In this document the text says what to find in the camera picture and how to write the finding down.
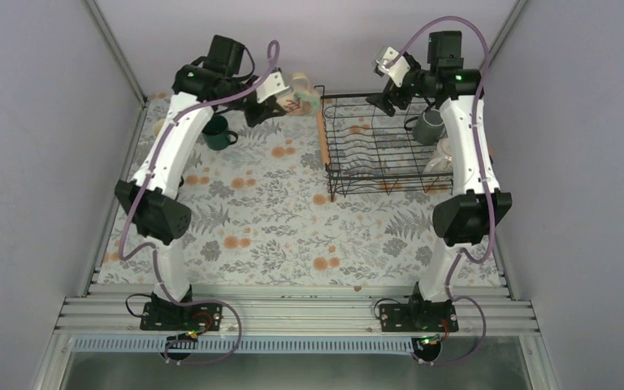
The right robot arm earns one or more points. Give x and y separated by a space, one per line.
477 203

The grey mug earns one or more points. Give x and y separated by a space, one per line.
426 128

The left wooden rack handle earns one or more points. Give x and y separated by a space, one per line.
324 152

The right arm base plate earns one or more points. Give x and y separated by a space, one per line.
417 316

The floral pastel mug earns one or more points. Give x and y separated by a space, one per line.
301 98

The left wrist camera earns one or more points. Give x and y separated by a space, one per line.
273 85

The black wire dish rack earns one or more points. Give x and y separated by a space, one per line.
368 151

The white mug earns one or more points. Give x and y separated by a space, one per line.
442 160

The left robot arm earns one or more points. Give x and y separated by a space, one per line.
155 219

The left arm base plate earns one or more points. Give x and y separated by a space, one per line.
196 318

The cream ribbed mug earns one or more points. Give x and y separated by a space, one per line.
157 127

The dark green mug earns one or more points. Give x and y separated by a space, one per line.
217 134

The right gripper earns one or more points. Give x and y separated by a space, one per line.
391 92

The slotted cable duct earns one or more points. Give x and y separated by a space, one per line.
248 344

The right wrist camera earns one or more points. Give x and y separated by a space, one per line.
390 62

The floral tablecloth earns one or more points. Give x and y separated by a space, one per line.
262 214

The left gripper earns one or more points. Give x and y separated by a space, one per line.
265 111

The aluminium rail frame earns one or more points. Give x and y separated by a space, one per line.
278 310

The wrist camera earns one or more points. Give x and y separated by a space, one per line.
390 62
273 85

